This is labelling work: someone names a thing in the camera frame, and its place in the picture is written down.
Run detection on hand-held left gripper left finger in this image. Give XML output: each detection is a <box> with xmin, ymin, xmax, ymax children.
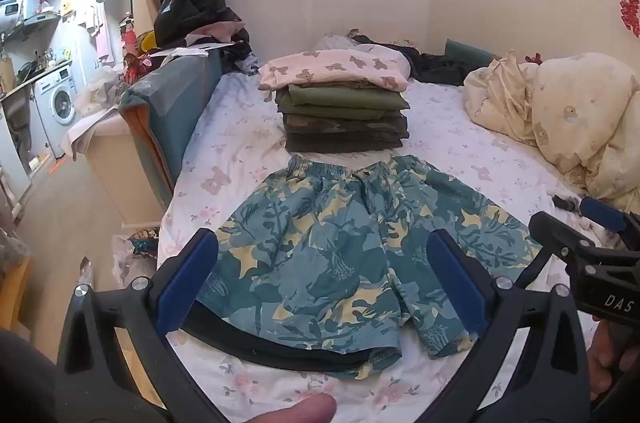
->
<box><xmin>56</xmin><ymin>228</ymin><xmax>221</xmax><ymax>423</ymax></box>

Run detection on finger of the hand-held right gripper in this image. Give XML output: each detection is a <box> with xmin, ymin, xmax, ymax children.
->
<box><xmin>514</xmin><ymin>211</ymin><xmax>601</xmax><ymax>289</ymax></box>
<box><xmin>580</xmin><ymin>197</ymin><xmax>640</xmax><ymax>236</ymax></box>

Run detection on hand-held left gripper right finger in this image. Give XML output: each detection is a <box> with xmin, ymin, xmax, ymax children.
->
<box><xmin>415</xmin><ymin>229</ymin><xmax>599</xmax><ymax>423</ymax></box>

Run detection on teal floral print shorts pants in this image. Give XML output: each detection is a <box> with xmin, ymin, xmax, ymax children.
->
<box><xmin>197</xmin><ymin>154</ymin><xmax>546</xmax><ymax>380</ymax></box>

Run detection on dark olive folded pants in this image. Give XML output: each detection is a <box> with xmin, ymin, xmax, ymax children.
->
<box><xmin>285</xmin><ymin>134</ymin><xmax>404</xmax><ymax>154</ymax></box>

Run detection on camouflage folded pants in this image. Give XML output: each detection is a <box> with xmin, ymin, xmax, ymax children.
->
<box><xmin>282</xmin><ymin>113</ymin><xmax>410</xmax><ymax>140</ymax></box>

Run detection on green folded pants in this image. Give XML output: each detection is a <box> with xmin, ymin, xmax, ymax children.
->
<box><xmin>276</xmin><ymin>84</ymin><xmax>411</xmax><ymax>122</ymax></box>

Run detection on person's right hand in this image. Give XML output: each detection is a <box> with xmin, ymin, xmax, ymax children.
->
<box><xmin>587</xmin><ymin>317</ymin><xmax>623</xmax><ymax>403</ymax></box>

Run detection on person's left hand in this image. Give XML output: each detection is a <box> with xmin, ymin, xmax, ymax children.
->
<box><xmin>237</xmin><ymin>393</ymin><xmax>337</xmax><ymax>423</ymax></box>

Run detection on clear plastic bag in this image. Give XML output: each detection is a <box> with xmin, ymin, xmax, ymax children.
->
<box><xmin>112</xmin><ymin>228</ymin><xmax>162</xmax><ymax>285</ymax></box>

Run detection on cream bear-print duvet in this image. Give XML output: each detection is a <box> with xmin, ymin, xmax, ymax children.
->
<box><xmin>463</xmin><ymin>49</ymin><xmax>640</xmax><ymax>215</ymax></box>

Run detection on teal bed headboard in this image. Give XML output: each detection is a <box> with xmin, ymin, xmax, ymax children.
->
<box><xmin>118</xmin><ymin>48</ymin><xmax>224</xmax><ymax>215</ymax></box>

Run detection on person's dark clothing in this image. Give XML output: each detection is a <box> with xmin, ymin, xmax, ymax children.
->
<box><xmin>0</xmin><ymin>329</ymin><xmax>68</xmax><ymax>423</ymax></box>

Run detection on teal cushion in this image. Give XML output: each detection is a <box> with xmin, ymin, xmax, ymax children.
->
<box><xmin>444</xmin><ymin>39</ymin><xmax>501</xmax><ymax>62</ymax></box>

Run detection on dark clothes heap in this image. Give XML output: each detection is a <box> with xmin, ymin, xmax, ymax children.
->
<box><xmin>350</xmin><ymin>30</ymin><xmax>473</xmax><ymax>86</ymax></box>

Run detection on white washing machine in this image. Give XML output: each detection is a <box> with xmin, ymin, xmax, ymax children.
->
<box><xmin>34</xmin><ymin>64</ymin><xmax>79</xmax><ymax>128</ymax></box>

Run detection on pink cloth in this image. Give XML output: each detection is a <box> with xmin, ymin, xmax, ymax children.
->
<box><xmin>186</xmin><ymin>21</ymin><xmax>246</xmax><ymax>46</ymax></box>

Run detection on pink bear-print folded garment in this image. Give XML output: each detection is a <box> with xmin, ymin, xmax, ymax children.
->
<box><xmin>257</xmin><ymin>49</ymin><xmax>412</xmax><ymax>92</ymax></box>

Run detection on black strap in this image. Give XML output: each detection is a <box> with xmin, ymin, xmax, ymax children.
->
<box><xmin>180</xmin><ymin>303</ymin><xmax>404</xmax><ymax>372</ymax></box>

